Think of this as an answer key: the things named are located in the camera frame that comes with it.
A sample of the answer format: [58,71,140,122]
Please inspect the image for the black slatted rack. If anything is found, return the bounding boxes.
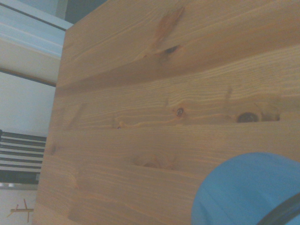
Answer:
[0,130,47,185]

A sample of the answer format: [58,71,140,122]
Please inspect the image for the small wooden sticks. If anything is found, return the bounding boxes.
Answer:
[6,198,34,223]

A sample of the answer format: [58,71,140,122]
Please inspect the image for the blue mug with black rim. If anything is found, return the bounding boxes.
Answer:
[190,152,300,225]

